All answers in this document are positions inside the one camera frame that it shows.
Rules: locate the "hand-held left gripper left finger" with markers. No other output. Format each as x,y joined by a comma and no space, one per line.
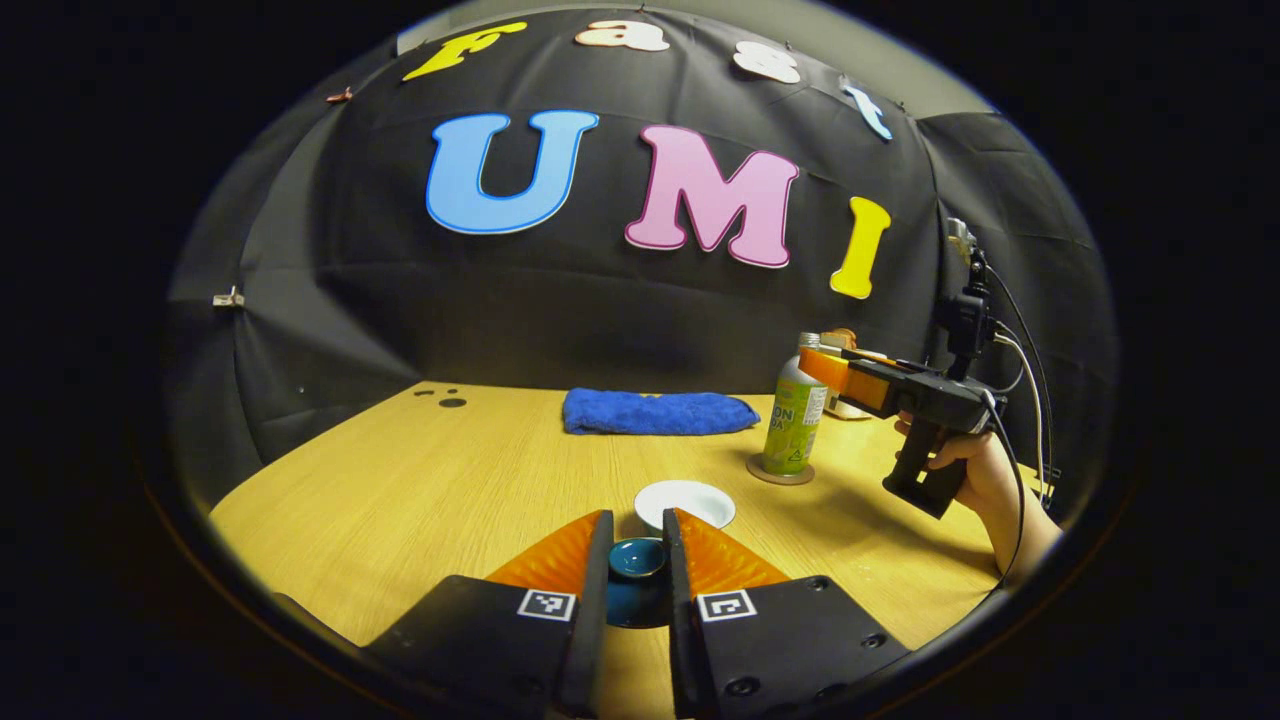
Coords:
597,620

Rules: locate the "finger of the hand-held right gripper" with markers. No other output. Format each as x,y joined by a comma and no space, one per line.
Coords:
875,357
875,387

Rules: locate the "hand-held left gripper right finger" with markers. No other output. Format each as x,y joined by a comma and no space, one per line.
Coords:
680,640

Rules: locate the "silver green water bottle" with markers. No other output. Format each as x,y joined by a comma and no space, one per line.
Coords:
790,430

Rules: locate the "round brown coaster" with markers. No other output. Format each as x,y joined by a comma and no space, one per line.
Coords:
780,481

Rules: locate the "white teacup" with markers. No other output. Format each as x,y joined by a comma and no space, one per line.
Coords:
685,500

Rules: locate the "white toaster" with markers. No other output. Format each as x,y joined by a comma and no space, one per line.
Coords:
846,409

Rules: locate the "toast slice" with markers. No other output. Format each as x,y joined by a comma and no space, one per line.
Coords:
843,336

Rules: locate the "blue towel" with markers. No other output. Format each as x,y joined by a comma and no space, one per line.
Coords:
655,412

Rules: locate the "silver metal clip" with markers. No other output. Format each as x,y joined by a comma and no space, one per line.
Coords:
229,298

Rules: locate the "red clip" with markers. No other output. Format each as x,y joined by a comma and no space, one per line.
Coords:
340,96

